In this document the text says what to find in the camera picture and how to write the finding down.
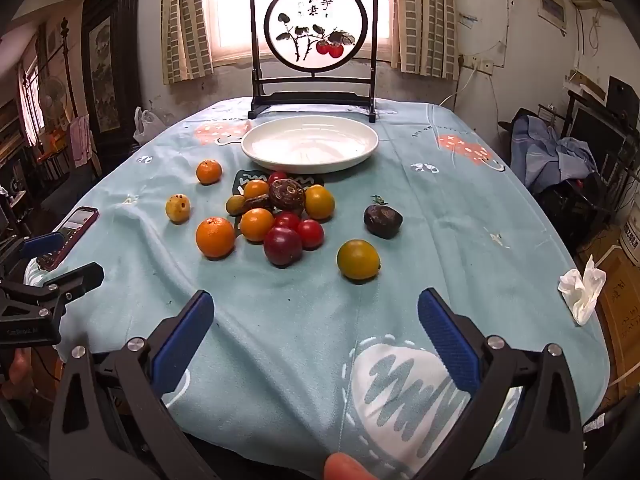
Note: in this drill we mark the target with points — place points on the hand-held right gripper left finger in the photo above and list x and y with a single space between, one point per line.
182 342

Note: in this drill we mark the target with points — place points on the dark framed painting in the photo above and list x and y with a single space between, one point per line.
107 65

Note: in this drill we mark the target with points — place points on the white wall socket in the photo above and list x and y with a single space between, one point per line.
475 63

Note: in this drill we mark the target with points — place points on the bright window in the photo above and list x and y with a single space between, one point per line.
235 10

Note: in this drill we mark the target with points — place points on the black speaker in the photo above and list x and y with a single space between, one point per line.
622 97

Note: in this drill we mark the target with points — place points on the pile of blue clothes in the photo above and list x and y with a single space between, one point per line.
550 155

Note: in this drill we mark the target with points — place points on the dark red plum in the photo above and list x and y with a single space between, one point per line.
283 246

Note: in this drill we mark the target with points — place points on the white bucket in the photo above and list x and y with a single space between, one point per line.
631 232

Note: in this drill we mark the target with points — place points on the yellow spotted fruit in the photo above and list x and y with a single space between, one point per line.
177 209

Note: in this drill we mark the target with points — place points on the brown oblong fruit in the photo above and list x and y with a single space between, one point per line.
256 203

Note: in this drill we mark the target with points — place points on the small green-yellow fruit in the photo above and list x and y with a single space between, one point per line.
234 205

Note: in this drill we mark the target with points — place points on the green-yellow tomato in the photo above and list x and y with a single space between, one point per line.
358 259

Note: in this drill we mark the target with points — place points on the smooth orange tomato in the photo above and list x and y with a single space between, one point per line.
256 225
256 189

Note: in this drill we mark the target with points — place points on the small dimpled tangerine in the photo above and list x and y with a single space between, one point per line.
208 171

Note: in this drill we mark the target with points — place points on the red cherry tomato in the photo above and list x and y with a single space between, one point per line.
288 220
311 234
276 178

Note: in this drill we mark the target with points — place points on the white plastic bag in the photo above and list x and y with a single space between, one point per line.
146 124

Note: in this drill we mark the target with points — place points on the dark purple passion fruit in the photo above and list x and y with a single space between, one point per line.
382 221

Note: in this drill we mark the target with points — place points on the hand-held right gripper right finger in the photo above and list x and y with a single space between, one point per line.
450 342

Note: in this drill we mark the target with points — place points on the red-cased smartphone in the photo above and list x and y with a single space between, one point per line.
70 232

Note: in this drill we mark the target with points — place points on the white oval plate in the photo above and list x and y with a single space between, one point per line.
310 145

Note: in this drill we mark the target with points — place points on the small green stem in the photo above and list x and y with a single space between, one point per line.
378 200

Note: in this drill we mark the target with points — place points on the yellow-orange tomato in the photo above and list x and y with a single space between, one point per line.
319 202

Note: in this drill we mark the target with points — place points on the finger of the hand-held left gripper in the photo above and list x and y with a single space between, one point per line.
75 280
42 245

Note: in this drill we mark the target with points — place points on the crumpled white tissue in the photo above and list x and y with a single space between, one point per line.
580 290

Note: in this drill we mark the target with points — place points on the checked beige curtain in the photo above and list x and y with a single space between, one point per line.
425 15
187 20

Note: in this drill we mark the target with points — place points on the painted round-panel table screen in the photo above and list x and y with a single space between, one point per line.
315 25

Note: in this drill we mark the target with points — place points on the person's right hand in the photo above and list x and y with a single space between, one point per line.
345 467

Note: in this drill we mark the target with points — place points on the large orange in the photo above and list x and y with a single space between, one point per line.
215 238

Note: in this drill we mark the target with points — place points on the framed wall paper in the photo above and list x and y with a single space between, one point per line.
552 5

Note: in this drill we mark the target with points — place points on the light blue printed tablecloth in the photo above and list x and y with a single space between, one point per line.
300 335

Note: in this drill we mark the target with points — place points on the pink cloth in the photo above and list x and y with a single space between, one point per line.
80 141

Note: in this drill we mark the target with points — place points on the brown wrinkled passion fruit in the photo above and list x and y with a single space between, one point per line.
287 194

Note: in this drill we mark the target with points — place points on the dark monitor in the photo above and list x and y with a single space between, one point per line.
597 135

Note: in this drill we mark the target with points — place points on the standing fan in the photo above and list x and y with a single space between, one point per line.
52 97

